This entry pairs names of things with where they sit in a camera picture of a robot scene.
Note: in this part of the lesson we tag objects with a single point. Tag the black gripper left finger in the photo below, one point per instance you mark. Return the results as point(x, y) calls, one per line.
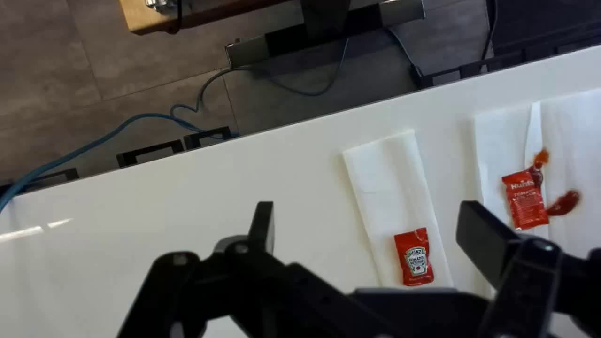
point(187, 294)

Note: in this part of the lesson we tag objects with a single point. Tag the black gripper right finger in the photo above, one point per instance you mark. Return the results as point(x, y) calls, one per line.
point(488, 241)

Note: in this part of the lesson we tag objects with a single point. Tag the red ketchup sachet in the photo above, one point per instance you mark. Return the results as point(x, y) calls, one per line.
point(413, 260)

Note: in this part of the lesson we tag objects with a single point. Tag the opened leaking red sauce sachet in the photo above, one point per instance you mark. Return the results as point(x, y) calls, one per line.
point(524, 200)

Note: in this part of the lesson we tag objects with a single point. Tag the long red sauce spill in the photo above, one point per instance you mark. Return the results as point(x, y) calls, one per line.
point(563, 204)

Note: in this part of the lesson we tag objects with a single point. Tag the small red sauce spill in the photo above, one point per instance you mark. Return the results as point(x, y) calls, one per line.
point(540, 159)

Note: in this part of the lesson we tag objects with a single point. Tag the wide white paper napkin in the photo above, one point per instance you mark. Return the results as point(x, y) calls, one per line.
point(499, 138)

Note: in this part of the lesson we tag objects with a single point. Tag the red white packets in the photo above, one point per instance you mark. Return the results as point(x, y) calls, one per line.
point(386, 181)

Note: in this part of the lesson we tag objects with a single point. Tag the grey metal table foot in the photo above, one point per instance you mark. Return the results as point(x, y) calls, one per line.
point(249, 50)

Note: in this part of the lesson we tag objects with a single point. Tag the wooden table top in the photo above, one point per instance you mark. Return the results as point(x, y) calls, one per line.
point(142, 16)

